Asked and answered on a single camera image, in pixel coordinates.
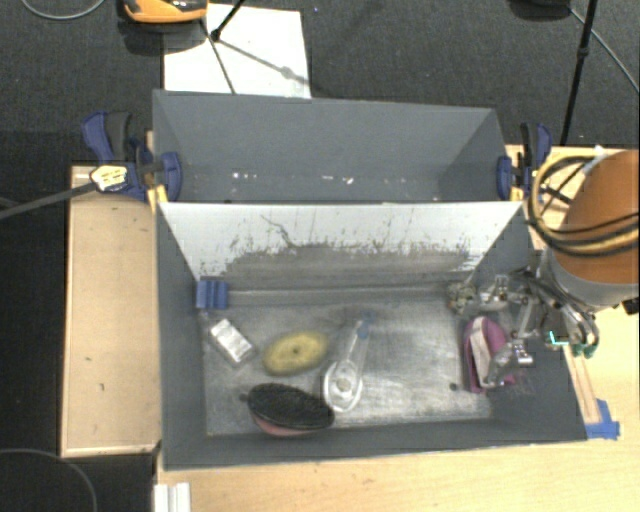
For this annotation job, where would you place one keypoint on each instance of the yellow round sponge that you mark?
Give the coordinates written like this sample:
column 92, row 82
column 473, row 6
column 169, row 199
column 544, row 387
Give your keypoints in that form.
column 295, row 352

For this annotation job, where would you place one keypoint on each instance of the pale wood board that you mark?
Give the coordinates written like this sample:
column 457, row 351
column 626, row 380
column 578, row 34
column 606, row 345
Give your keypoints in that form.
column 110, row 310

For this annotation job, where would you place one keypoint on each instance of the purple and white cloth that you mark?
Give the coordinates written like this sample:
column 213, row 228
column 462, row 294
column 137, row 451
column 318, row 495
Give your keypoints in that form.
column 479, row 345

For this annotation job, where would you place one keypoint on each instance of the black and pink brush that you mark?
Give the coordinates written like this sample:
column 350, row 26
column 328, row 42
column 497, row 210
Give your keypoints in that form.
column 290, row 407

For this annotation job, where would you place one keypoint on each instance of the grey metal bin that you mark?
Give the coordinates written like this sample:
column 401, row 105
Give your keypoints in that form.
column 410, row 350

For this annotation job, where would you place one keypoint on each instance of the black cylinder on white bracket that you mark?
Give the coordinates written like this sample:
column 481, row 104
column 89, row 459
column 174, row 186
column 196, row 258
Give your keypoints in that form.
column 631, row 306

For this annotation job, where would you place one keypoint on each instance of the blue ribbed block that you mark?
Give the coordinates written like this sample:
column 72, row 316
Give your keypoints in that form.
column 212, row 294

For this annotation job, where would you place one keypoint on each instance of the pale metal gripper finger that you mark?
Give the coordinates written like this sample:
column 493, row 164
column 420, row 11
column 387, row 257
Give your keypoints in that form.
column 492, row 295
column 515, row 356

